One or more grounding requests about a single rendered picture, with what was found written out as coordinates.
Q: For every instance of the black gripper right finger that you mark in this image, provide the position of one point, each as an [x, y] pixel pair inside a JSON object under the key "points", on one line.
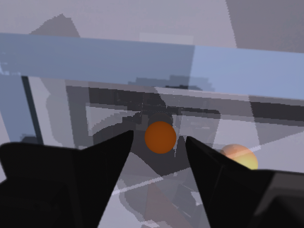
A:
{"points": [[233, 195]]}

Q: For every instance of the clear low glass walls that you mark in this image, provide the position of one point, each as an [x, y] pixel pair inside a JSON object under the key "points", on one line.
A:
{"points": [[63, 111]]}

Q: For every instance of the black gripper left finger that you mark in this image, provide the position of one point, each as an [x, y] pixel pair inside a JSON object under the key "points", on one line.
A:
{"points": [[91, 173]]}

